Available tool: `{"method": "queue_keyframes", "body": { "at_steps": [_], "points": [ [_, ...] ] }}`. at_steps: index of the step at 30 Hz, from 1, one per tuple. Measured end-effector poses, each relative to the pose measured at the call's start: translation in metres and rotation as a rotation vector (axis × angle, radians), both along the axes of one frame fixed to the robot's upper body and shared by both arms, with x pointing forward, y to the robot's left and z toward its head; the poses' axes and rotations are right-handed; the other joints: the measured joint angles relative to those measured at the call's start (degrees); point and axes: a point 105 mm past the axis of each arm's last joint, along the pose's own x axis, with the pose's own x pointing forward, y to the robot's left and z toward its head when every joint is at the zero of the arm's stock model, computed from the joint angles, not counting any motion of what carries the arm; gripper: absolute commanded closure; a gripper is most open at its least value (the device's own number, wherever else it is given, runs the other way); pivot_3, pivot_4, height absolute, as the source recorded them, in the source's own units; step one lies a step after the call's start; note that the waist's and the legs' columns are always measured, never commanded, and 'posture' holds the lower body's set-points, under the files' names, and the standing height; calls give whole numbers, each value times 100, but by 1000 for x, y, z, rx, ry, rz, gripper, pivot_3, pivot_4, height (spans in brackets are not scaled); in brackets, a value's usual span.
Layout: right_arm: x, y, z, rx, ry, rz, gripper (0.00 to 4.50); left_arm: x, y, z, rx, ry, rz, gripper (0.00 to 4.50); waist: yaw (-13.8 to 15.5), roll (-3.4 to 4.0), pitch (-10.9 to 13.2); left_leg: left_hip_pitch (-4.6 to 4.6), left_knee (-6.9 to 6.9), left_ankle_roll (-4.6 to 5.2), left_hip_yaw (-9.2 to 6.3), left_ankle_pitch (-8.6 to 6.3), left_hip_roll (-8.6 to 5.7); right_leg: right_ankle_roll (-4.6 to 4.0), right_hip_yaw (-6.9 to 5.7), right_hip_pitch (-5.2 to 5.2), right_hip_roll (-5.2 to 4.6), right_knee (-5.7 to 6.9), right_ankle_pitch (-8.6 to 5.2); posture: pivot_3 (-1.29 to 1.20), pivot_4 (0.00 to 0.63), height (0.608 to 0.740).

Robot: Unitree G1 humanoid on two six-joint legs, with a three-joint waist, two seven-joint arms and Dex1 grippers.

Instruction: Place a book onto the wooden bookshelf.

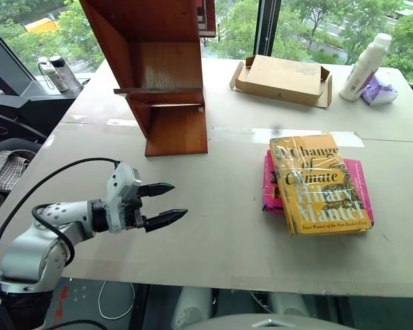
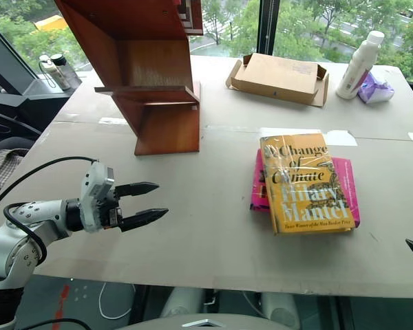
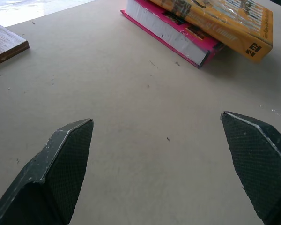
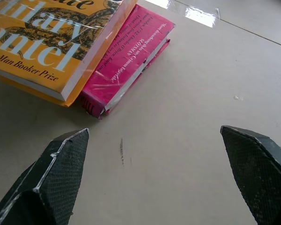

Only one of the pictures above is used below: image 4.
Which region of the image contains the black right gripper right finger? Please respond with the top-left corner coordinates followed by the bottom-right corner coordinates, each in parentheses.
top-left (220, 125), bottom-right (281, 225)

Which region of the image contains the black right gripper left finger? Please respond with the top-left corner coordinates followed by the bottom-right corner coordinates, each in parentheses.
top-left (0, 127), bottom-right (90, 225)

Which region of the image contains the yellow Hilary Mantel book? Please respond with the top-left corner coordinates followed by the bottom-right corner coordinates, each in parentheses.
top-left (0, 0), bottom-right (139, 108)

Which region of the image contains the pink hardcover book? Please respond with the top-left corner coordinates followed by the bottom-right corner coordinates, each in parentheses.
top-left (80, 4), bottom-right (176, 120)

